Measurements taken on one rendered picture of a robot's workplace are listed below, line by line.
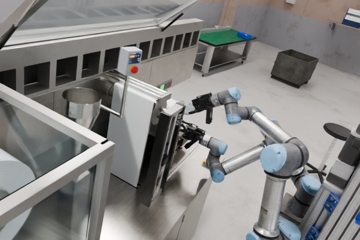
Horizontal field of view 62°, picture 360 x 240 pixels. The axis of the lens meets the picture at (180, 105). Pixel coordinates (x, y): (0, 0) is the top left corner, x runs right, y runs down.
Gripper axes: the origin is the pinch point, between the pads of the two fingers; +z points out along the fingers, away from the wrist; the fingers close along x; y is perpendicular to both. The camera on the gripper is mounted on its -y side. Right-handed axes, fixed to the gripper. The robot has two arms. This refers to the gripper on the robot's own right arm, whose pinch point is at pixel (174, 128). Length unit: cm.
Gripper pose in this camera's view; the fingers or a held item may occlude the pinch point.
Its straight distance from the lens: 194.1
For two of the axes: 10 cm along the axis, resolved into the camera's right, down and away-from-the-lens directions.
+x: -4.5, 2.9, -8.4
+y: 2.2, -8.8, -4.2
